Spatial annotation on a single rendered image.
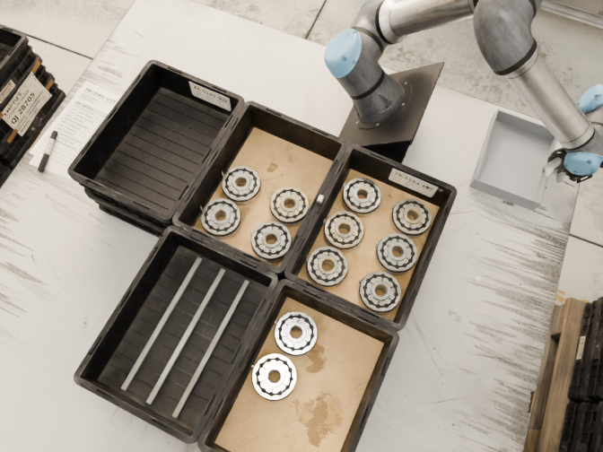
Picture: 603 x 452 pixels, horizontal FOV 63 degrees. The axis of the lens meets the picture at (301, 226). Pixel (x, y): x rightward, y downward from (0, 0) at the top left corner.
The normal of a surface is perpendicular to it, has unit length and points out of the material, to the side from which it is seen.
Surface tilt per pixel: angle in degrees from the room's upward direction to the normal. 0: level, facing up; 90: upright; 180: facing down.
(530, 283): 0
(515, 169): 0
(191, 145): 0
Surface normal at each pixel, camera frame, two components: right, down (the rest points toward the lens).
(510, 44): -0.18, 0.49
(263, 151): 0.03, -0.37
